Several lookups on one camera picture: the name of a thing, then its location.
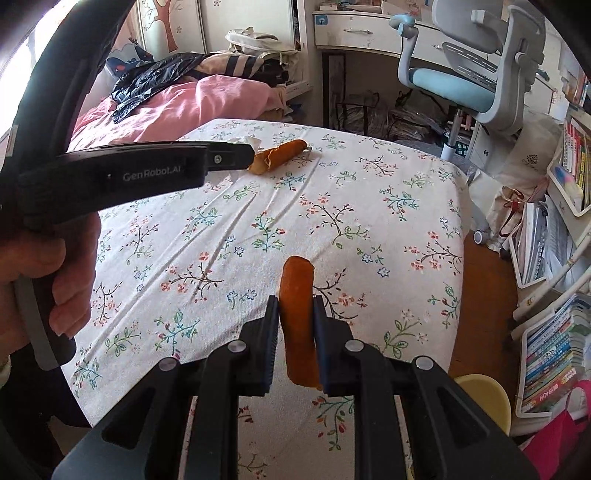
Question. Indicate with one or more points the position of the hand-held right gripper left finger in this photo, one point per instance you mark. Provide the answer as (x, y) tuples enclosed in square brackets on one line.
[(273, 323)]

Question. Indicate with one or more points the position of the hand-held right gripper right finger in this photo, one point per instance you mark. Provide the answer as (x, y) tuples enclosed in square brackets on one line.
[(322, 332)]

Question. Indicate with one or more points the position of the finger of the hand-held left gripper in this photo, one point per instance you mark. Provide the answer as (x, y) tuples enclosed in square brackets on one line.
[(228, 157)]

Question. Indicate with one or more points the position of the white tissue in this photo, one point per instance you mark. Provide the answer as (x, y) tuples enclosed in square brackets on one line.
[(242, 141)]

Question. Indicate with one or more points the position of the yellow plastic bin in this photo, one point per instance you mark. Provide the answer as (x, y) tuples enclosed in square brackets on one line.
[(485, 397)]

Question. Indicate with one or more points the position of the person's left hand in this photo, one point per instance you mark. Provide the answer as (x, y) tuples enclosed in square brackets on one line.
[(76, 267)]

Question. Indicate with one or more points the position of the pink blanket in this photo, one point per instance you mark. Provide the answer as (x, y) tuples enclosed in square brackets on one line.
[(184, 101)]

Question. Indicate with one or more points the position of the striped dark cloth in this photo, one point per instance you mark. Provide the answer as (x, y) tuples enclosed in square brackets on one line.
[(240, 69)]

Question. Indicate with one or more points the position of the dark navy jacket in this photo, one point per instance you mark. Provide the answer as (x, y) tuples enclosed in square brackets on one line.
[(147, 81)]

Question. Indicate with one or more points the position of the blue patterned plush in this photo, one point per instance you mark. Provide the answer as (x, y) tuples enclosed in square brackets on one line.
[(127, 57)]

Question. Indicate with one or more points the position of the beige canvas bag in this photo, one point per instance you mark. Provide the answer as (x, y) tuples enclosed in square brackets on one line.
[(258, 44)]

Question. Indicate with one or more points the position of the floral sheet bed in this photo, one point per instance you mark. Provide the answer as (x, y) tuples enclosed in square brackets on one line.
[(369, 207)]

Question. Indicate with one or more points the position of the wardrobe with tree decal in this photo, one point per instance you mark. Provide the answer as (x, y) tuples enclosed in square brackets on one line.
[(171, 27)]

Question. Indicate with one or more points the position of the clear plastic wrapped bundle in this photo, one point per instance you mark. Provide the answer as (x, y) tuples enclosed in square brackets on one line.
[(392, 115)]

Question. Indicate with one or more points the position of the white desk with drawer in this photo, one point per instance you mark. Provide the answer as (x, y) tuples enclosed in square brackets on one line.
[(351, 32)]

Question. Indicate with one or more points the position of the row of colourful books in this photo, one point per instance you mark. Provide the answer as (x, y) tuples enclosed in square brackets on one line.
[(554, 360)]

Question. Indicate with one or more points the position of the grey blue office chair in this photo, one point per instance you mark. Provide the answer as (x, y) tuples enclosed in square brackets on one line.
[(452, 87)]

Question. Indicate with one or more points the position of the stack of leaning booklets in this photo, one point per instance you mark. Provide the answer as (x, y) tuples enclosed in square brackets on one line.
[(540, 244)]

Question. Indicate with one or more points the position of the cream plastic bookshelf rack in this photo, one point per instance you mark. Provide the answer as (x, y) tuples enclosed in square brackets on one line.
[(554, 286), (565, 194)]

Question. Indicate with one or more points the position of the pink fabric bag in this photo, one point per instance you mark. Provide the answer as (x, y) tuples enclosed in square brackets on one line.
[(558, 447)]

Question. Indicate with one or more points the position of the white canvas tote bag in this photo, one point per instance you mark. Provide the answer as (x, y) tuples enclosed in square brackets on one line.
[(526, 161)]

